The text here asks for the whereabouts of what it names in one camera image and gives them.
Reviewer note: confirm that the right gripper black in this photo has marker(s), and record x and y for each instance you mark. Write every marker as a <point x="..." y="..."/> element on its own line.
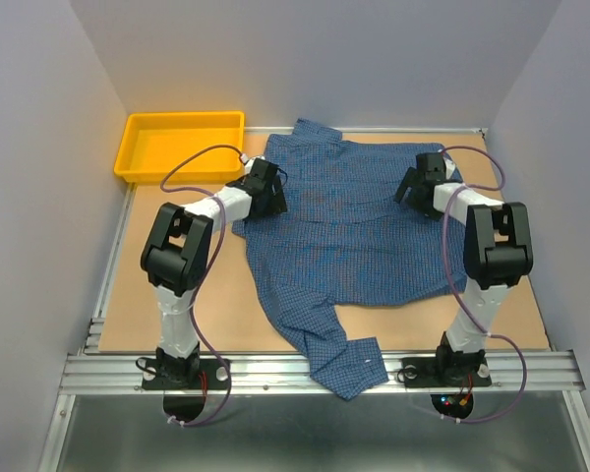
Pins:
<point x="412" y="180"/>

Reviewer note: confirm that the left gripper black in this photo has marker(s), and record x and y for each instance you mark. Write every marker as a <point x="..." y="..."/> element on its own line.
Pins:
<point x="277" y="203"/>

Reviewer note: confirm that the blue plaid long sleeve shirt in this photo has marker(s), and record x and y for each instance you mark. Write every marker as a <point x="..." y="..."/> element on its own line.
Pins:
<point x="345" y="240"/>

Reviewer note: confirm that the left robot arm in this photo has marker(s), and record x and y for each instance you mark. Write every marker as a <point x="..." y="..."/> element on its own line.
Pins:
<point x="178" y="254"/>

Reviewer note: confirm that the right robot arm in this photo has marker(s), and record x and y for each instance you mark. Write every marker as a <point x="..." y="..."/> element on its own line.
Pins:
<point x="497" y="253"/>

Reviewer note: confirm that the yellow plastic bin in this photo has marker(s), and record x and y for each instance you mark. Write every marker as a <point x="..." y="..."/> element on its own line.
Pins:
<point x="154" y="143"/>

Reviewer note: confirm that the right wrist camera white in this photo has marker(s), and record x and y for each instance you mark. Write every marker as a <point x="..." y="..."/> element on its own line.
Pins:
<point x="452" y="174"/>

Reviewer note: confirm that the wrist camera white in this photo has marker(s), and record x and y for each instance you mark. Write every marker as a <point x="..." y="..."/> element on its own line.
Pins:
<point x="452" y="174"/>
<point x="248" y="162"/>

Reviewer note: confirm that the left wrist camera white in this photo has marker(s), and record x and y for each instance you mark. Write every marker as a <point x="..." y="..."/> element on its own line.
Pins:
<point x="248" y="162"/>

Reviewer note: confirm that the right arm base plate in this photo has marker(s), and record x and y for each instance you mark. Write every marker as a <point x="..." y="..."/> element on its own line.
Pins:
<point x="423" y="372"/>

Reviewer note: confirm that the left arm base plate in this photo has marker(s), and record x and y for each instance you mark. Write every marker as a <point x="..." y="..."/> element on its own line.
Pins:
<point x="209" y="374"/>

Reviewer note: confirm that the aluminium mounting rail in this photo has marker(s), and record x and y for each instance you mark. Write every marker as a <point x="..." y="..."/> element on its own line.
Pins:
<point x="92" y="373"/>

